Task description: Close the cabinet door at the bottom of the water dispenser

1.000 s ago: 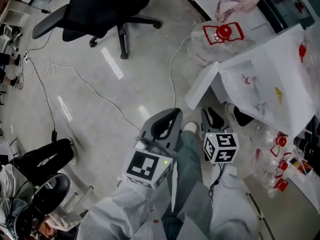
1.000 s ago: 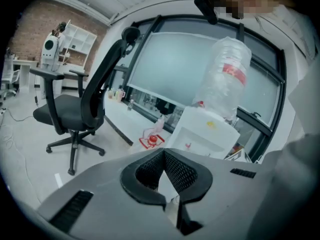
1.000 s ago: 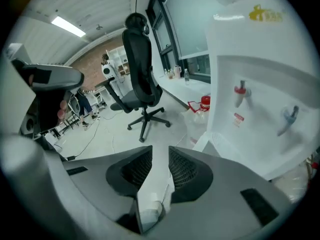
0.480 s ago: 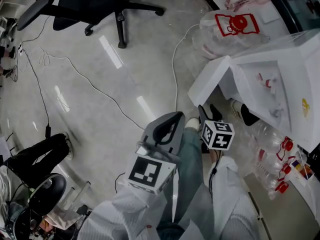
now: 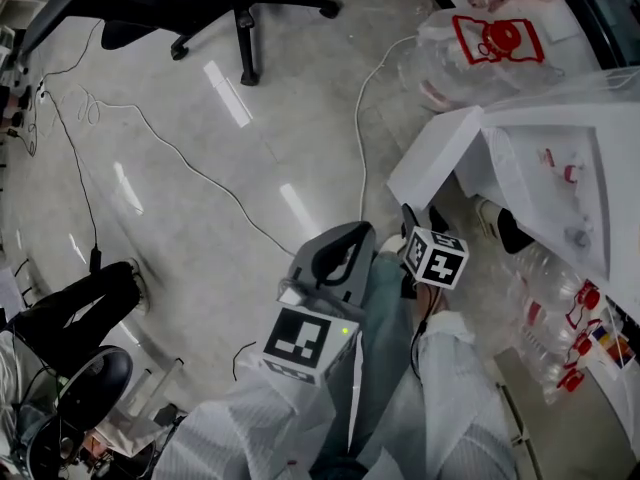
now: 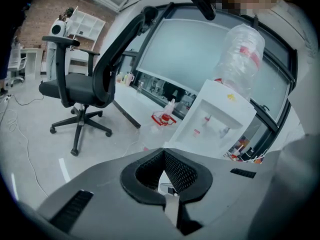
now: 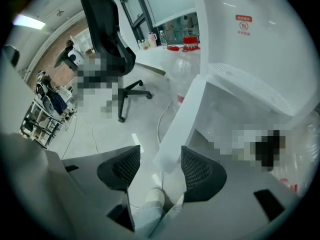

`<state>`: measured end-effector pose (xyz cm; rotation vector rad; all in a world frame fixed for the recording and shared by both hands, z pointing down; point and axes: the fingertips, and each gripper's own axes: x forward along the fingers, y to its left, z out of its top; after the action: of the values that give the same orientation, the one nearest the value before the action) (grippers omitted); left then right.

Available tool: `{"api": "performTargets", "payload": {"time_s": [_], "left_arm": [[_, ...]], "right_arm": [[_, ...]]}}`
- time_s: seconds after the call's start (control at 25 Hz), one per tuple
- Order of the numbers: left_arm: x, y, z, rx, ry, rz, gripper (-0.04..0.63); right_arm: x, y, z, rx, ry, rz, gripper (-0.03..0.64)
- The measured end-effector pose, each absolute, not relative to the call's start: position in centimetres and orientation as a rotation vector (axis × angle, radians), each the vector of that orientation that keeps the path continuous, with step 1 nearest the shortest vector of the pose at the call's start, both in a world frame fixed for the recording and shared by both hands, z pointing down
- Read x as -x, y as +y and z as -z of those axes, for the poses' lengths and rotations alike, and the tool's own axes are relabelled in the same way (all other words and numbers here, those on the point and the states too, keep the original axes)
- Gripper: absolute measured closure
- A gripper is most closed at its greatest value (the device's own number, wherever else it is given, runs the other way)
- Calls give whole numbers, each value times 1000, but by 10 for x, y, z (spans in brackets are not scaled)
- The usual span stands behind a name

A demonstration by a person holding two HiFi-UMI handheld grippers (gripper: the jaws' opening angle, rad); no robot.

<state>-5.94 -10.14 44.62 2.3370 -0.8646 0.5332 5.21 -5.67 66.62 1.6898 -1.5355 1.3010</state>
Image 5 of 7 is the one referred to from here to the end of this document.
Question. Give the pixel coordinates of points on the person's left forearm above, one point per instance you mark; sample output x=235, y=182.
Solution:
x=240, y=428

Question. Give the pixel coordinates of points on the small colourful carton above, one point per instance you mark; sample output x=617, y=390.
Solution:
x=612, y=343

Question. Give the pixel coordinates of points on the white power strip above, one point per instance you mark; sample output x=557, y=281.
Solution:
x=41, y=90

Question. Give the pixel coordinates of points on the grey metal frame stand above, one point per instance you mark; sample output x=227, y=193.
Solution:
x=150, y=403

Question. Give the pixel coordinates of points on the person's right forearm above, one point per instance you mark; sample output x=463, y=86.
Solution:
x=450, y=368

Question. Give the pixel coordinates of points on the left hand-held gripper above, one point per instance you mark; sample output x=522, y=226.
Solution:
x=300, y=338

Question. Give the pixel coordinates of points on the person's striped white coat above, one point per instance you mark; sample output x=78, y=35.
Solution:
x=450, y=418

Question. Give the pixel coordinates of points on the black office chair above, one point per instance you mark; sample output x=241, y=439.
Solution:
x=245, y=18

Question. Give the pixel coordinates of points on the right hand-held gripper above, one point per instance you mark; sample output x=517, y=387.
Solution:
x=440, y=263

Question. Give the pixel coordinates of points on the black round chair back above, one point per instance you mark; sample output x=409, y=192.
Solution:
x=100, y=383

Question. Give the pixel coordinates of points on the person's jeans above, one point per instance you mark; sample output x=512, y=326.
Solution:
x=385, y=318

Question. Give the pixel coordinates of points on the white water dispenser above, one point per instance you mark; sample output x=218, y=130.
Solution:
x=545, y=178

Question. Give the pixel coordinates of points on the person's white shoe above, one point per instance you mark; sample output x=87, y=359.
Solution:
x=394, y=245

